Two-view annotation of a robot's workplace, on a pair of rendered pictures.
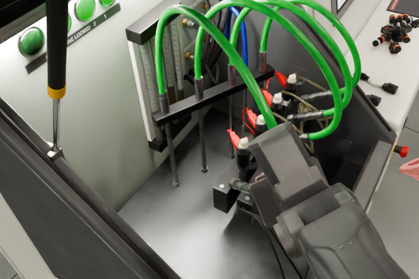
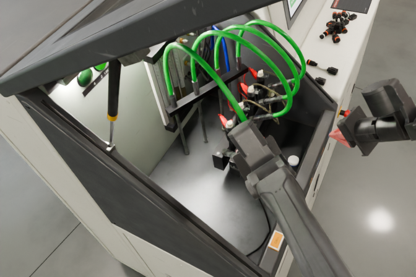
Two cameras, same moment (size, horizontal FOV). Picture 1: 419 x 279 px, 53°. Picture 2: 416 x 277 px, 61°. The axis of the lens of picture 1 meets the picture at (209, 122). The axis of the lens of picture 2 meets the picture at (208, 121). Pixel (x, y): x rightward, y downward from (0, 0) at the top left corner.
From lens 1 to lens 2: 20 cm
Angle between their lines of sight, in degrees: 5
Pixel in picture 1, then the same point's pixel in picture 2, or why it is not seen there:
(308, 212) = (262, 172)
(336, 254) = (273, 195)
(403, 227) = (358, 165)
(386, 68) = (330, 55)
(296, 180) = (256, 154)
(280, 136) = (245, 130)
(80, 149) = (120, 138)
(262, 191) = (240, 159)
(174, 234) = (189, 187)
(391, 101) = (333, 80)
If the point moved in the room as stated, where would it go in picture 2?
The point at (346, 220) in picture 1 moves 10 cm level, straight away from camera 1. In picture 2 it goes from (280, 177) to (296, 130)
